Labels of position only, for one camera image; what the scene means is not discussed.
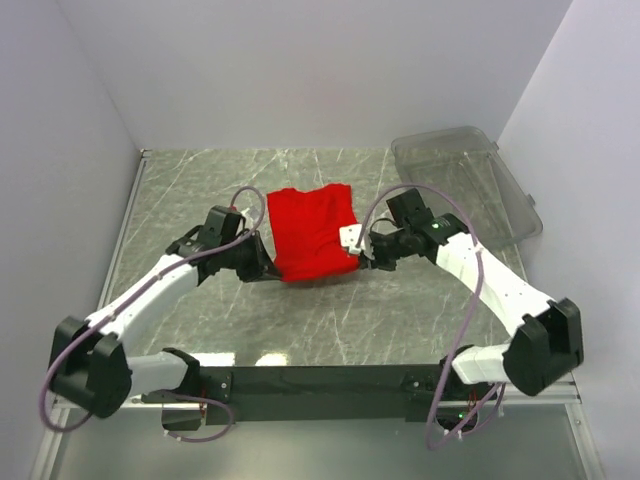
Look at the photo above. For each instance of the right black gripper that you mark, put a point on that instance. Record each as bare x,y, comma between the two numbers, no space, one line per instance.
371,257

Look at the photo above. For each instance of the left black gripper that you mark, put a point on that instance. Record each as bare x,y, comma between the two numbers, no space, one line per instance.
261,268

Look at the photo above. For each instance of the red t shirt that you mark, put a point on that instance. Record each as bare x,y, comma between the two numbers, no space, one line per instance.
305,228

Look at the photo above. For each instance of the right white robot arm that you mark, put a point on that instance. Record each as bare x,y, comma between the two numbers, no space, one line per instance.
545,335

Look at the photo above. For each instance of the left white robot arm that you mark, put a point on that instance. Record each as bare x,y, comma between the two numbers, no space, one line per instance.
90,362

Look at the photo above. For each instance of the clear plastic bin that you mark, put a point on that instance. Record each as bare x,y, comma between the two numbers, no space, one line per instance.
465,164

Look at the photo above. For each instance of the black base crossbar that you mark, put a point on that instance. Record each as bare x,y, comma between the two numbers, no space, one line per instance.
299,393

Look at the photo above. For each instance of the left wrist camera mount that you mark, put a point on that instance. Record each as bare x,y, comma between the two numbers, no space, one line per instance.
250,212

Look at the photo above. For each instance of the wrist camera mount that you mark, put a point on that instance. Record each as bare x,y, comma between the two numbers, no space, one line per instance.
355,240
250,212

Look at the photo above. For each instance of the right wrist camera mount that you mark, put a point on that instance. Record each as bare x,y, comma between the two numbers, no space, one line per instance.
355,240

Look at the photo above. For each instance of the aluminium rail frame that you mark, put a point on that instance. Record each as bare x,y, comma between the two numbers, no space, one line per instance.
366,318

